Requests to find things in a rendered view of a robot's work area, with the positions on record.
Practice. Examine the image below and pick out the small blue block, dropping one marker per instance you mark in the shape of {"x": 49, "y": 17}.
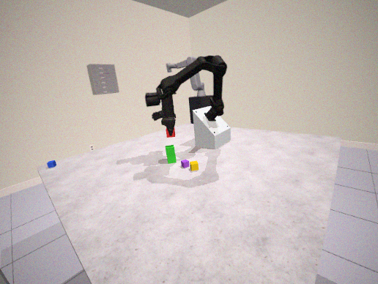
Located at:
{"x": 51, "y": 164}

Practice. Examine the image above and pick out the small yellow block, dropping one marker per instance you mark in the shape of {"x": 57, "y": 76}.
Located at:
{"x": 194, "y": 166}

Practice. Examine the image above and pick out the purple block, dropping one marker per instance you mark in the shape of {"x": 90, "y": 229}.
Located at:
{"x": 185, "y": 163}

